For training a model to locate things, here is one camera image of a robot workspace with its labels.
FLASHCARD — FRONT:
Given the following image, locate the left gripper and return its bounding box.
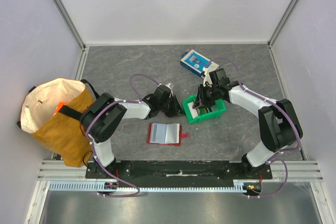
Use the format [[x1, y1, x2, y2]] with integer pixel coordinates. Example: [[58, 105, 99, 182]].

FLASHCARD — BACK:
[[159, 94, 186, 118]]

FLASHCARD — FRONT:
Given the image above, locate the green plastic bin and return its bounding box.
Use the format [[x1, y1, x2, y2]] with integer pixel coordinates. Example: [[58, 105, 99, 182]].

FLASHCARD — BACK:
[[182, 94, 227, 124]]

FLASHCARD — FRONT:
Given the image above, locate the white credit card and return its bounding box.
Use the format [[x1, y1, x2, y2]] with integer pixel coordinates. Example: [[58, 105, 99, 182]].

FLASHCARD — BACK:
[[190, 103, 200, 119]]

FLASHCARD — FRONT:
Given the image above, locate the red card holder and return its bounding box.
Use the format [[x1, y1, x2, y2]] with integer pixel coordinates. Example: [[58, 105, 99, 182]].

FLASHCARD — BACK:
[[146, 123, 189, 146]]

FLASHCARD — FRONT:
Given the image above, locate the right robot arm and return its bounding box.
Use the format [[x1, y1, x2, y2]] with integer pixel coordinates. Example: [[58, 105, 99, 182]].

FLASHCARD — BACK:
[[193, 68, 303, 179]]

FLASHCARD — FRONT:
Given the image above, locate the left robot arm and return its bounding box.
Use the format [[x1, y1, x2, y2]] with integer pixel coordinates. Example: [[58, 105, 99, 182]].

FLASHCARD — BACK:
[[79, 84, 185, 178]]

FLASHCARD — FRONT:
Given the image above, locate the blue white product box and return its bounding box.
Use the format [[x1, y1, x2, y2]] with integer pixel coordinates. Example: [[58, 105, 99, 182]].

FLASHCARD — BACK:
[[180, 50, 219, 79]]

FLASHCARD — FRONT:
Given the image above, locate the orange item in bag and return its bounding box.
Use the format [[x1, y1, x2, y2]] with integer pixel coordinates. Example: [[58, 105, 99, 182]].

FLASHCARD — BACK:
[[53, 102, 67, 116]]

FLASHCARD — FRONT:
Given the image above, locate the brown paper tote bag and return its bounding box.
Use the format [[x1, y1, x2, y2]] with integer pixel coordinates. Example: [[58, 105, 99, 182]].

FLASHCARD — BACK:
[[18, 78, 100, 167]]

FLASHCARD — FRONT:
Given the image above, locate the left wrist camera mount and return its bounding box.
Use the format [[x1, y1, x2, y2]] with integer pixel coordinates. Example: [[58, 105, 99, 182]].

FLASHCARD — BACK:
[[158, 83, 174, 96]]

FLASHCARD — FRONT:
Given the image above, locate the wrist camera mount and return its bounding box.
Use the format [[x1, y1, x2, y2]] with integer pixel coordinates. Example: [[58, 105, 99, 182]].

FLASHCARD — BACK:
[[202, 67, 216, 87], [158, 83, 174, 96]]

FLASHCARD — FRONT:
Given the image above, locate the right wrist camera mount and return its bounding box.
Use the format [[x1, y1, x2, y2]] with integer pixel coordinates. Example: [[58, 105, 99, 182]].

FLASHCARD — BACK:
[[202, 67, 216, 87]]

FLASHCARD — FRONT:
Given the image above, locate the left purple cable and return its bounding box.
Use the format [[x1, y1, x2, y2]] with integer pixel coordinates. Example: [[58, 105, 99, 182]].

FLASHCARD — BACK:
[[85, 73, 162, 198]]

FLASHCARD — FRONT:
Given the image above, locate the purple cable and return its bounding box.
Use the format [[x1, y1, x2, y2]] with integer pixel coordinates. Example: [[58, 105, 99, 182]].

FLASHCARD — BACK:
[[206, 57, 304, 199], [85, 73, 162, 198]]

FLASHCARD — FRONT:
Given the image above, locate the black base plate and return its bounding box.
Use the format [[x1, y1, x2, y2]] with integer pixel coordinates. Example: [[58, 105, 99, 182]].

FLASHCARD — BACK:
[[85, 159, 274, 183]]

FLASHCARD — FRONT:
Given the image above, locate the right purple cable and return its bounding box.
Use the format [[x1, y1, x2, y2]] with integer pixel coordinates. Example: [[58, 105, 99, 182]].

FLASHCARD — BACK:
[[206, 57, 304, 199]]

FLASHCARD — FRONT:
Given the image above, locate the grey slotted cable duct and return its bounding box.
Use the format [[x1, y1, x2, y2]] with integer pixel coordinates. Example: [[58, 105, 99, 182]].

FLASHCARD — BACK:
[[49, 181, 247, 193]]

